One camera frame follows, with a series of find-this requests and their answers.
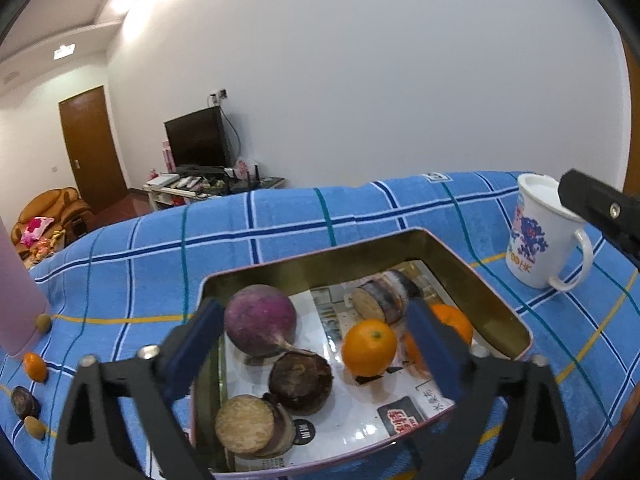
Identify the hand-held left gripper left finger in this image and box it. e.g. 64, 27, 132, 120
52, 298, 225, 480

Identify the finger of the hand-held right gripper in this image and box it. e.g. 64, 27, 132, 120
557, 170, 640, 266

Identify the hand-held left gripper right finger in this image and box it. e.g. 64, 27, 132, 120
406, 300, 576, 480

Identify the orange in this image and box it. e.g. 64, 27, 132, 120
23, 352, 49, 382
341, 319, 398, 378
402, 304, 474, 378

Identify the round purple radish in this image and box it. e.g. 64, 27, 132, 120
223, 284, 299, 358

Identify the dark brown round root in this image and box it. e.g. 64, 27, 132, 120
268, 351, 334, 416

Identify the pink tin box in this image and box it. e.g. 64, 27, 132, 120
189, 227, 533, 478

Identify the small dark round root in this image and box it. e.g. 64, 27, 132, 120
11, 386, 42, 420

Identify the white mug with blue print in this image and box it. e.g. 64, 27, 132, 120
505, 172, 594, 292

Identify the printed paper sheet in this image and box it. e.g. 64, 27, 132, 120
220, 260, 458, 471

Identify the blue plaid blanket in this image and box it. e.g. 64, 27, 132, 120
0, 170, 640, 480

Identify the white television stand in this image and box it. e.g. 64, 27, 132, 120
142, 175, 286, 211

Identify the pink cylindrical kettle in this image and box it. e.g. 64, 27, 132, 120
0, 217, 51, 358

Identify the brown leather armchair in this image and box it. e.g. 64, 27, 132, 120
11, 186, 96, 261

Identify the pink heart pillow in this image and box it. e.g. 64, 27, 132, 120
21, 217, 53, 243

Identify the black television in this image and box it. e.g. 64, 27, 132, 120
164, 106, 232, 168

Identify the brown wooden door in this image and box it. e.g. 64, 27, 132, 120
58, 85, 128, 216

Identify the black power cable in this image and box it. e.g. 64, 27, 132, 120
221, 101, 242, 161

